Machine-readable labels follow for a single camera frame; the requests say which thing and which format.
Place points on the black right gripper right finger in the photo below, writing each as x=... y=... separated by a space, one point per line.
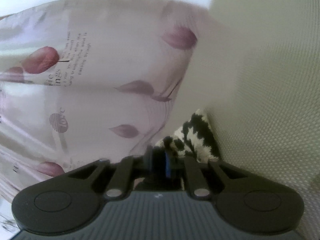
x=220 y=198

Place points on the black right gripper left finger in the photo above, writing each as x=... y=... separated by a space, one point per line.
x=70 y=201

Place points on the black white striped knit garment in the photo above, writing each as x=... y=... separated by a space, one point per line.
x=195 y=138

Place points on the pink leaf print curtain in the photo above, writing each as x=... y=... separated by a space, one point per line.
x=83 y=80

